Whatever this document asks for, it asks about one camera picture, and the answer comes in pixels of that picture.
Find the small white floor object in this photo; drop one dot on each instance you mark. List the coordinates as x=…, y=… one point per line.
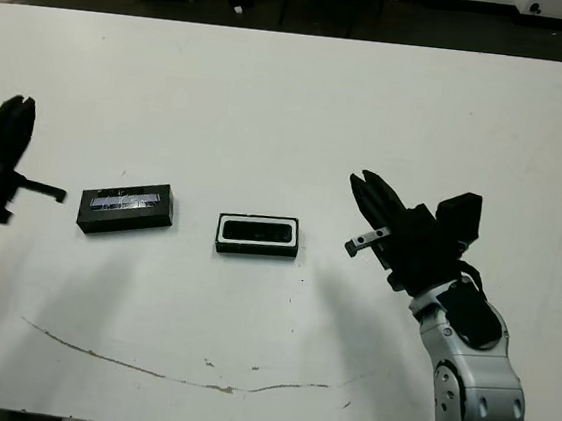
x=238, y=10

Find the black box lid silver print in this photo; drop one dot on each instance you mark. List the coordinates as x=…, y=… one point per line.
x=129, y=222

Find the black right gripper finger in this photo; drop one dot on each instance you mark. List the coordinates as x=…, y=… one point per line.
x=382, y=201
x=366, y=207

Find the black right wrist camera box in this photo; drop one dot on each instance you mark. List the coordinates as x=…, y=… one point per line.
x=459, y=216

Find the small black camera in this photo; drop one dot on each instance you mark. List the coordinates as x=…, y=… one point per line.
x=258, y=232

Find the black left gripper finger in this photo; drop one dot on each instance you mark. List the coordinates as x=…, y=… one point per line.
x=26, y=133
x=0, y=131

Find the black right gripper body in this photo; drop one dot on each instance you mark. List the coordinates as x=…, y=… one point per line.
x=417, y=255

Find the black box base white lining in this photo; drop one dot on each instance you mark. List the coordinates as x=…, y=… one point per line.
x=256, y=250

